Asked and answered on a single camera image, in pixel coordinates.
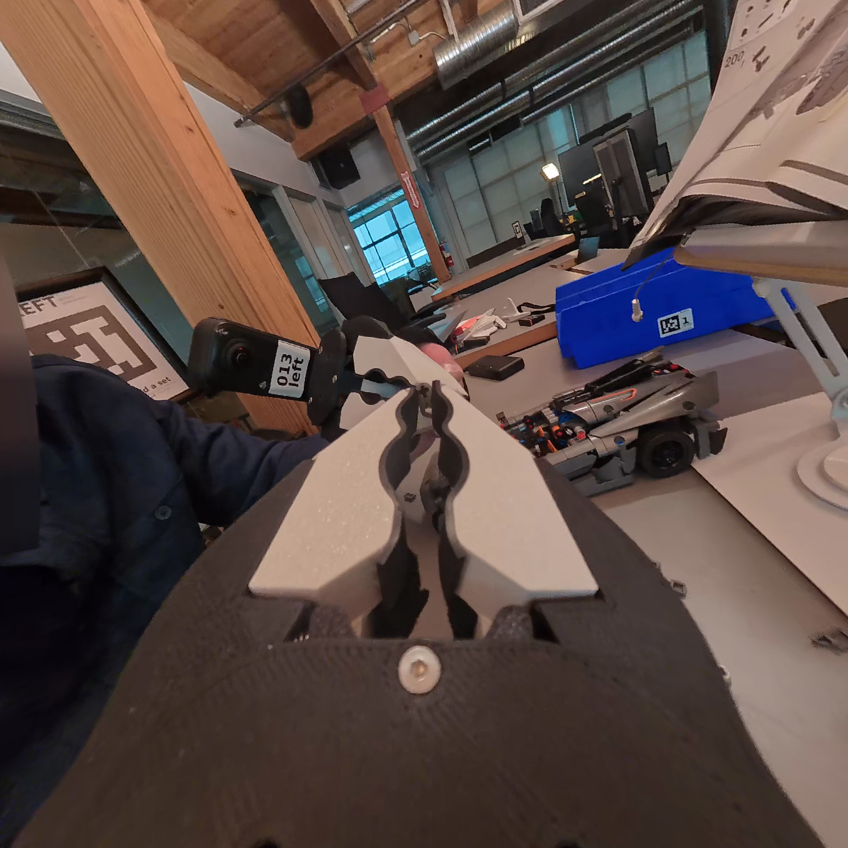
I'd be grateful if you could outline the blue storage bin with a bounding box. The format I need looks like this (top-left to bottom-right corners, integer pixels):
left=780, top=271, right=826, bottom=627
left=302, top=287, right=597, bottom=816
left=555, top=248, right=796, bottom=371

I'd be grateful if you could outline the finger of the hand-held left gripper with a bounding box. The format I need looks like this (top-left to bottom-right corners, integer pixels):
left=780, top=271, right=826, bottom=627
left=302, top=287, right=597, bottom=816
left=348, top=337, right=471, bottom=400
left=338, top=390, right=398, bottom=433

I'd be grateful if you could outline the wooden support column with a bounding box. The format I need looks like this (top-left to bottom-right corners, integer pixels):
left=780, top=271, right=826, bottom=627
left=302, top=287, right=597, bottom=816
left=0, top=0, right=322, bottom=438

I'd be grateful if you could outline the black display cabinet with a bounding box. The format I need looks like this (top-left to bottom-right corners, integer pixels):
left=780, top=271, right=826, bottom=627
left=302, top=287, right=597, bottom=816
left=558, top=108, right=658, bottom=233

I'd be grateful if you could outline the person's left hand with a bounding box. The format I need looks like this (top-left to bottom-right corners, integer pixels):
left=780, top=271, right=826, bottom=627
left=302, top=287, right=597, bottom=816
left=424, top=341, right=466, bottom=386

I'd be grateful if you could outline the grey lego sports car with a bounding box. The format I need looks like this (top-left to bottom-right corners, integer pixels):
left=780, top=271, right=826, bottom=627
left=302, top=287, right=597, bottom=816
left=497, top=351, right=728, bottom=498

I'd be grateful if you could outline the grey metal stand pole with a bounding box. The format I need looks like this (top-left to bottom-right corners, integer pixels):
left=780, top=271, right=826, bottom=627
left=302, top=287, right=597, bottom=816
left=752, top=278, right=848, bottom=425

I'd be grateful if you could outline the wooden background workbench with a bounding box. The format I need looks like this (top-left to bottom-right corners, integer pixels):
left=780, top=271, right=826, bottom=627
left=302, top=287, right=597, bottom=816
left=431, top=233, right=576, bottom=302

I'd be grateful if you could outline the lego instruction book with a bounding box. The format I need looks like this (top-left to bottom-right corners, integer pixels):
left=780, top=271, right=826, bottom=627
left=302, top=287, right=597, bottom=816
left=623, top=0, right=848, bottom=269

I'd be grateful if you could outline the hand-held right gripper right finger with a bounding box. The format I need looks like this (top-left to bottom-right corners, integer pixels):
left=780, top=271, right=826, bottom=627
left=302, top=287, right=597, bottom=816
left=429, top=379, right=600, bottom=640

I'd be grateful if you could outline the person's navy clothing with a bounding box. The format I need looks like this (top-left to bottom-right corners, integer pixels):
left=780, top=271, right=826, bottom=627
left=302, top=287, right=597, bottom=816
left=0, top=354, right=220, bottom=848

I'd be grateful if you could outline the white rounded board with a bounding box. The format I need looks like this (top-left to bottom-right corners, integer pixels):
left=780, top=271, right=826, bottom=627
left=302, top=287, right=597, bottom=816
left=692, top=391, right=848, bottom=617

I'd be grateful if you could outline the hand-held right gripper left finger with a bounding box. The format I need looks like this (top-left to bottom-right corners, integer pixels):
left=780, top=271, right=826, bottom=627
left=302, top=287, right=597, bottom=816
left=247, top=387, right=428, bottom=640

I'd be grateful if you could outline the black oval object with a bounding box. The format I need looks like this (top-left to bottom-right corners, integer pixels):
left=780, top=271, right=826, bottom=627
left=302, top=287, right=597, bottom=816
left=466, top=356, right=526, bottom=382

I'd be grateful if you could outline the black office chair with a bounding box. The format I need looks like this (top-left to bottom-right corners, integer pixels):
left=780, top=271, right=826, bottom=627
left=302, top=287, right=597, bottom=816
left=317, top=272, right=428, bottom=332

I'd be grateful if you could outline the person's left forearm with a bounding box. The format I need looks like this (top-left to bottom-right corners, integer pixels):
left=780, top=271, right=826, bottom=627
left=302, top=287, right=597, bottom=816
left=166, top=397, right=332, bottom=527

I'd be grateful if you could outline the silver ventilation duct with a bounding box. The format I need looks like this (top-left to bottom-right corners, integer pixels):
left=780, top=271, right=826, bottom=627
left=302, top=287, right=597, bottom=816
left=434, top=0, right=521, bottom=90

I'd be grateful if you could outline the white cord with end cap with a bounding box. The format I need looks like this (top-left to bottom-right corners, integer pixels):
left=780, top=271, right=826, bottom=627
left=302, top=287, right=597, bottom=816
left=631, top=258, right=675, bottom=323

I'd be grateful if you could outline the black framed tag sign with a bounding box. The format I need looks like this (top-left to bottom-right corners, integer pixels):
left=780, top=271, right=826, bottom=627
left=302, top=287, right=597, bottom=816
left=16, top=267, right=191, bottom=403

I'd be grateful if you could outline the white hand tool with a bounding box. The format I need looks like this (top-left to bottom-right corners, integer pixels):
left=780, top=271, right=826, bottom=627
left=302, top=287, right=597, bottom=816
left=457, top=308, right=507, bottom=342

